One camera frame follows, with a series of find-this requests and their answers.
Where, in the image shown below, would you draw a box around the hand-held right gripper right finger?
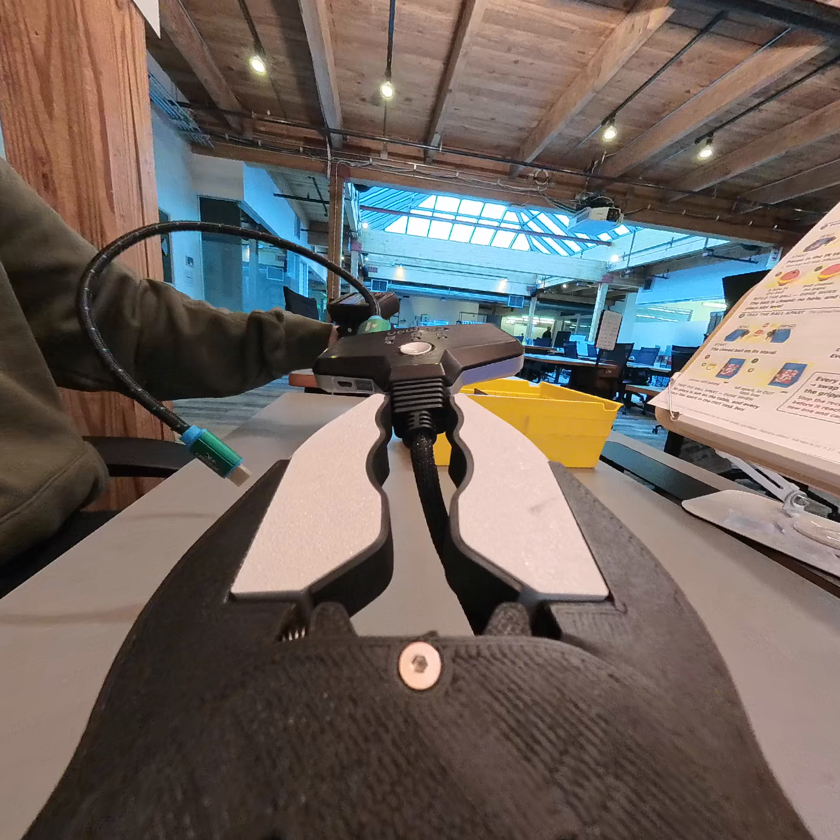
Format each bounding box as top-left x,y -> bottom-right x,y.
446,392 -> 613,636

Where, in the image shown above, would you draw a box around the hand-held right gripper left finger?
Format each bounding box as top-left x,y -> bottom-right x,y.
230,392 -> 395,621

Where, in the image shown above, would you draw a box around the black braided hub cable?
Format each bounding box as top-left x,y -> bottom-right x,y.
408,425 -> 476,632

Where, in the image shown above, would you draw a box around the black switch hub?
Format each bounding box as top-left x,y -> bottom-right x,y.
312,323 -> 526,434

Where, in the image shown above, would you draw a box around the person's left forearm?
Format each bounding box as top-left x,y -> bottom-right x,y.
98,276 -> 337,403

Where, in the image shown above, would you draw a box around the wooden office desk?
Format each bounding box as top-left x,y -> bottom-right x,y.
524,353 -> 673,398

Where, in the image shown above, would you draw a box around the grey desk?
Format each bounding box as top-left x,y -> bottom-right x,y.
0,387 -> 840,840

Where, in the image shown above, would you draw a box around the yellow plastic bin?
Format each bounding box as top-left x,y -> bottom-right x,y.
433,377 -> 623,468

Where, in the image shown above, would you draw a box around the black office chair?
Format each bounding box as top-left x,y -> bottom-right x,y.
0,436 -> 198,598

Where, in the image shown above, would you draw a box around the white sheet stand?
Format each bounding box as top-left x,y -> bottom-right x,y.
682,451 -> 840,578

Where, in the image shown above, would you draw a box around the white ceiling projector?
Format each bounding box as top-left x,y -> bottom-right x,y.
567,205 -> 624,237

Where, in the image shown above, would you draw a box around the printed instruction sheet board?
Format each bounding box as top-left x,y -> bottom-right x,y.
650,203 -> 840,496

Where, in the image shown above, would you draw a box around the person's torso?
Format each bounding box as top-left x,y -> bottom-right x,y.
0,157 -> 111,567

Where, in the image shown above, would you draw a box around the black braided cable green plugs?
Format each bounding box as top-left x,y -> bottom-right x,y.
77,222 -> 396,488

